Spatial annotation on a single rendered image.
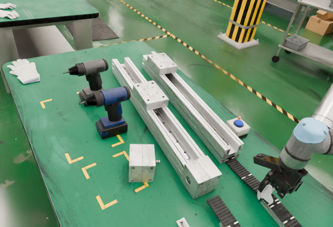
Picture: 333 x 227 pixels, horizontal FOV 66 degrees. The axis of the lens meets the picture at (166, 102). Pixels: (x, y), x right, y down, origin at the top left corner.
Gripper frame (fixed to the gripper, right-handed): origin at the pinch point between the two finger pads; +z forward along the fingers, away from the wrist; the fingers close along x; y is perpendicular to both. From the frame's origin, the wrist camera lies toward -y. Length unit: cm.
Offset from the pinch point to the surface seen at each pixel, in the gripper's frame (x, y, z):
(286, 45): 247, -175, 53
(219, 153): -5.0, -20.5, -1.1
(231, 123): 10.2, -32.2, -2.9
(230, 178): -5.5, -11.4, 3.1
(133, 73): -17, -85, -3
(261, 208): -3.3, 3.5, 3.1
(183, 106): -5, -50, -3
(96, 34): 26, -320, 79
